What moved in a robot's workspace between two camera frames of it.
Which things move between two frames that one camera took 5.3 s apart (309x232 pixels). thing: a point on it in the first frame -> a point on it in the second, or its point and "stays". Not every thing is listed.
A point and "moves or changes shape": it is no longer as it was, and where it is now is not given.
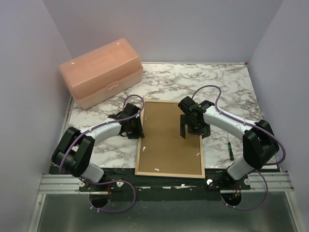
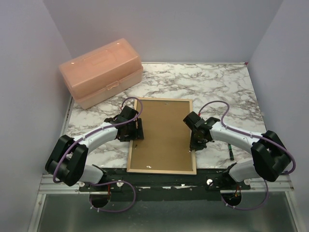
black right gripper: [204, 130] -> [198, 146]
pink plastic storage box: [101, 72] stays
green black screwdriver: [230, 150] stays
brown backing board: [164, 150] moves or changes shape
